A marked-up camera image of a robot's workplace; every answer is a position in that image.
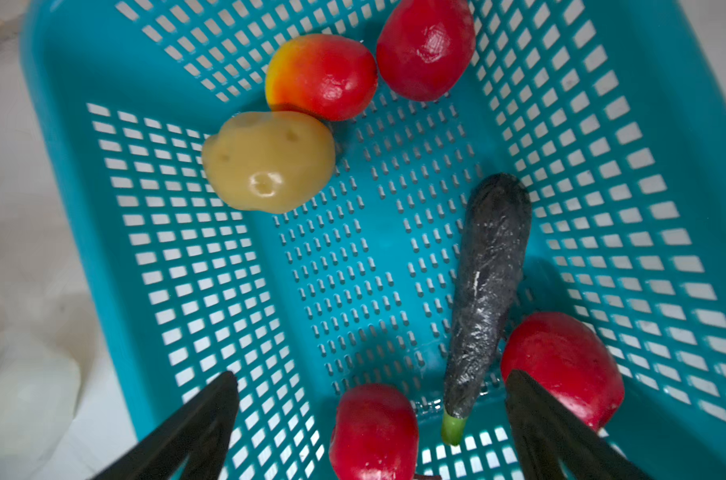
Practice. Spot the yellow potato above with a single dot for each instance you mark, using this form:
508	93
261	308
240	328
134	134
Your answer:
269	161

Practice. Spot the red tomato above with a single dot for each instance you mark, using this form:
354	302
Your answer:
376	435
567	358

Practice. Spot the clear zip top bag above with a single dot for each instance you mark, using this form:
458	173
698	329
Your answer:
67	325

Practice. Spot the red yellow mango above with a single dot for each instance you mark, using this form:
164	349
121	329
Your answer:
330	77

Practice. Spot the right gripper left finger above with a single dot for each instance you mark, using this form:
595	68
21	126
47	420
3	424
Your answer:
191	444

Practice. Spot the teal plastic basket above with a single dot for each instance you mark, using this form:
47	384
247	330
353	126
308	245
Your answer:
608	113

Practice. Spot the white radish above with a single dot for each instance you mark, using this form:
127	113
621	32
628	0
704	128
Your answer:
39	388

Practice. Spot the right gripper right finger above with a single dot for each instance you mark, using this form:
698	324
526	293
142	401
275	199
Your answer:
550	440

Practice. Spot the red apple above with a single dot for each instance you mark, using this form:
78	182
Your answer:
425	47

